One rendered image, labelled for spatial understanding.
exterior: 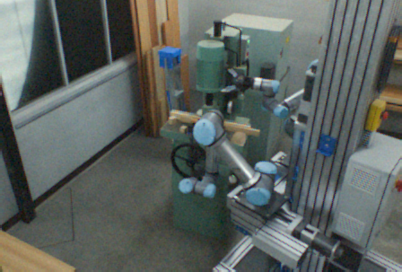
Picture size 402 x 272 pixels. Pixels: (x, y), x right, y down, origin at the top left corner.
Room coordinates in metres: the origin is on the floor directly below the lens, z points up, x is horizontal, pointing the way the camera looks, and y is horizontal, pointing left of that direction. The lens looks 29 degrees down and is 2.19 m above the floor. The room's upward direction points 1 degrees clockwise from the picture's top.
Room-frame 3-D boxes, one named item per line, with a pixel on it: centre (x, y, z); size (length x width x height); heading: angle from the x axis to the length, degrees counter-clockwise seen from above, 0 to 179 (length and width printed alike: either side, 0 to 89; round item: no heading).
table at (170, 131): (2.17, -0.02, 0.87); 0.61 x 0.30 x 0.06; 71
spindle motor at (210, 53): (2.27, -0.05, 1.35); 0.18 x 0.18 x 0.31
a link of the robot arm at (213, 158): (1.69, -0.07, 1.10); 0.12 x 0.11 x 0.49; 71
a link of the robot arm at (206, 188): (1.58, -0.03, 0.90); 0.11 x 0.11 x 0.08; 71
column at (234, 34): (2.54, -0.15, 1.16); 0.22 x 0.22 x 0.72; 71
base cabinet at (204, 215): (2.38, -0.09, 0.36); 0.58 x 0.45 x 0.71; 161
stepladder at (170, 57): (3.18, 0.25, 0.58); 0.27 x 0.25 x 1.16; 64
